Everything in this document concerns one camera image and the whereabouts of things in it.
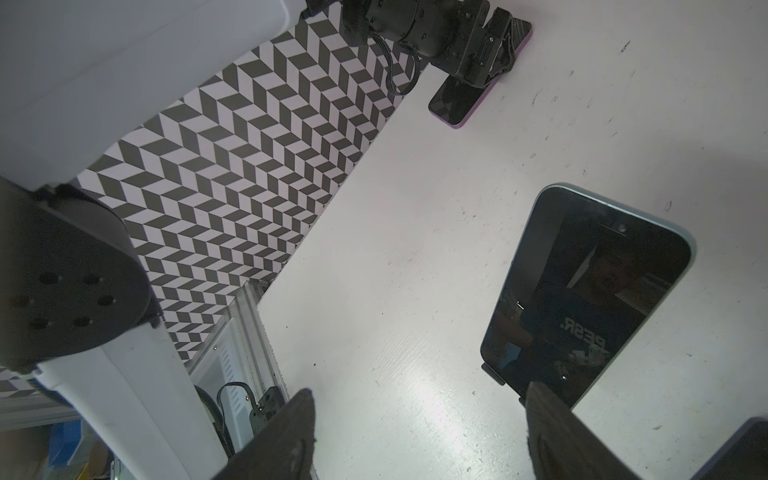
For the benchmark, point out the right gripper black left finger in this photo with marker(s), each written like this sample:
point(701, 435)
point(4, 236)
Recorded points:
point(283, 449)

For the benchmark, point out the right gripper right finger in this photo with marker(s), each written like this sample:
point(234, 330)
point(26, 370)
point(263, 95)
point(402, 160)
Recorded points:
point(561, 446)

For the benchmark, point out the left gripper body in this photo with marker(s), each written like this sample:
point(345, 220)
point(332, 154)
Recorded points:
point(468, 40)

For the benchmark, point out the phone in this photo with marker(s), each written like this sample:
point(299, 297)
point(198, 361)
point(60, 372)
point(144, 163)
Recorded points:
point(586, 274)
point(742, 456)
point(455, 102)

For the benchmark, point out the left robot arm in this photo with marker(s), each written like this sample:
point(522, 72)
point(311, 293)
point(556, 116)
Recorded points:
point(157, 154)

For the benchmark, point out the front middle grey stand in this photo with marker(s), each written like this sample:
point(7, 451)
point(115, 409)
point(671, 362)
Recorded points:
point(492, 374)

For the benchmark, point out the aluminium mounting rail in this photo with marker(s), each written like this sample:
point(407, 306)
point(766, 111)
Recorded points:
point(236, 371)

